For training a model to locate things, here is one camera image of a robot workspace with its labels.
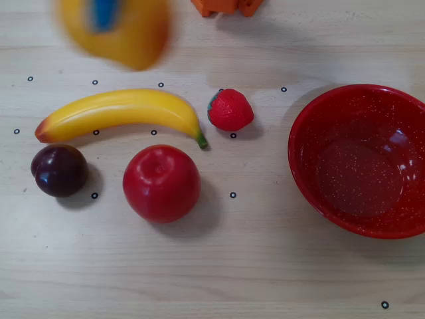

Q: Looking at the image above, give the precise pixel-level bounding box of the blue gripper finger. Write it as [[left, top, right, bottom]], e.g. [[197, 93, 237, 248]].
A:
[[88, 0, 124, 33]]

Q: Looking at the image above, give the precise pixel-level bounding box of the red toy apple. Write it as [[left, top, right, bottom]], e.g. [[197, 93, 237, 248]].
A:
[[122, 144, 202, 225]]

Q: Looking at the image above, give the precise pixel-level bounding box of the red speckled enamel bowl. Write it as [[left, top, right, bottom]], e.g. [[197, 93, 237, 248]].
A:
[[288, 84, 425, 240]]

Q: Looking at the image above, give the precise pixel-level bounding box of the dark purple toy plum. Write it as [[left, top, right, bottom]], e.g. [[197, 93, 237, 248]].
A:
[[30, 144, 90, 198]]

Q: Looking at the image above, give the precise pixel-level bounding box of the red toy strawberry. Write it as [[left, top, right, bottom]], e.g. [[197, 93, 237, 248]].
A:
[[207, 88, 255, 132]]

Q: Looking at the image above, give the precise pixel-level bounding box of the yellow toy banana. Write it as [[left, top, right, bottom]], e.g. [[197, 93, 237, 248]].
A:
[[34, 88, 209, 150]]

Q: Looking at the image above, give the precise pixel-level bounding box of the orange robot arm base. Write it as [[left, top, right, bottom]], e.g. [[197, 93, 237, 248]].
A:
[[191, 0, 266, 18]]

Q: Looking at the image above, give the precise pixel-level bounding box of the yellow orange toy peach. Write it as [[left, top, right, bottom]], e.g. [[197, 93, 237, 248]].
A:
[[56, 0, 170, 72]]

